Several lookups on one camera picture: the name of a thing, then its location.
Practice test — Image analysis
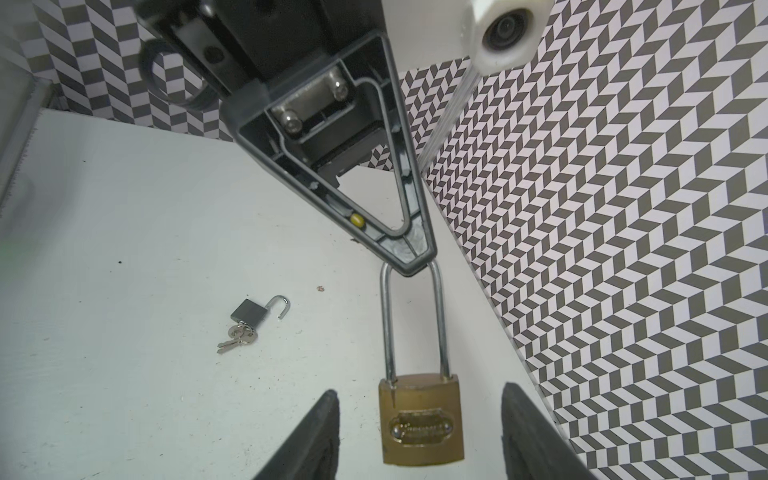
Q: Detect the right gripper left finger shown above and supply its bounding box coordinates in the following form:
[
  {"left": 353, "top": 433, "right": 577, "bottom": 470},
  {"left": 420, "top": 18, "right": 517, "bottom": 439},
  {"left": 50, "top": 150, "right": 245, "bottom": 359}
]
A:
[{"left": 254, "top": 389, "right": 340, "bottom": 480}]

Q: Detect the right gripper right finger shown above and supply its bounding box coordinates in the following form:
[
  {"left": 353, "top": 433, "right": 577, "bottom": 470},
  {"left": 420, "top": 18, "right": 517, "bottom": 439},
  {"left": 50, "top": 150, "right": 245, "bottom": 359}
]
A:
[{"left": 501, "top": 383, "right": 596, "bottom": 480}]

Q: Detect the brass long-shackle padlock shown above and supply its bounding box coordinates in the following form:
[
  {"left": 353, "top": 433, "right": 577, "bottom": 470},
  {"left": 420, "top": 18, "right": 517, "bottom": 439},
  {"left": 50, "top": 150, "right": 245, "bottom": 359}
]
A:
[{"left": 378, "top": 260, "right": 465, "bottom": 467}]

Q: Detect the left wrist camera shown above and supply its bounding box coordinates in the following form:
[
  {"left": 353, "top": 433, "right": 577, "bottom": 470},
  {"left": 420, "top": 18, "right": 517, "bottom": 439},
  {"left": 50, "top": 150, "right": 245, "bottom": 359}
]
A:
[{"left": 382, "top": 0, "right": 555, "bottom": 76}]

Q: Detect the black padlock with keys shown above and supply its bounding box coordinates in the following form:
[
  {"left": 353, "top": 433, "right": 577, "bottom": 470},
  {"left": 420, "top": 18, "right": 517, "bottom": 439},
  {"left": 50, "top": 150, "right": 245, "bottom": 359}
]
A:
[{"left": 217, "top": 295, "right": 291, "bottom": 354}]

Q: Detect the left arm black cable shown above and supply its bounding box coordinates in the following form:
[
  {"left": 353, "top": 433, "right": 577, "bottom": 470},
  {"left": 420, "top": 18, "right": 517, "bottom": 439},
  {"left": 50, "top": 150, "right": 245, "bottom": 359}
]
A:
[{"left": 139, "top": 38, "right": 223, "bottom": 115}]

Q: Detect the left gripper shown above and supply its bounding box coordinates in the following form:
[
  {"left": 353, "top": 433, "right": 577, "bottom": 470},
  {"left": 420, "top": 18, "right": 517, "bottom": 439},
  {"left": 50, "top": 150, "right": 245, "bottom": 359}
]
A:
[{"left": 131, "top": 1, "right": 437, "bottom": 277}]

